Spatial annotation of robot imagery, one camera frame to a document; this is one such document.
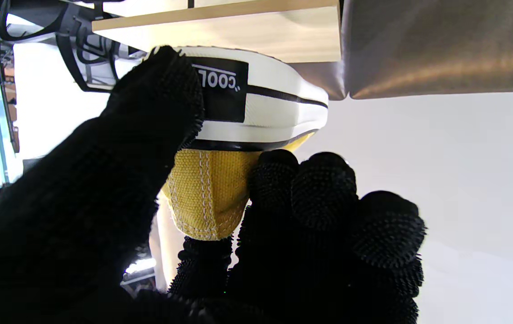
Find small wooden stand black legs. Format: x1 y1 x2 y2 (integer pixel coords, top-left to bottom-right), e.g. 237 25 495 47
92 0 342 63

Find black background equipment frame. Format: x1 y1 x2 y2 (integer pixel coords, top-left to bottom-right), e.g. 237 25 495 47
0 0 149 94

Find yellow canvas sneaker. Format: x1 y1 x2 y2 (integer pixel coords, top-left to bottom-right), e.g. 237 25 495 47
161 45 330 241

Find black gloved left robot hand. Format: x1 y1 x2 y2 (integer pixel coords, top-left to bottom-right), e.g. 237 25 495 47
0 45 427 324

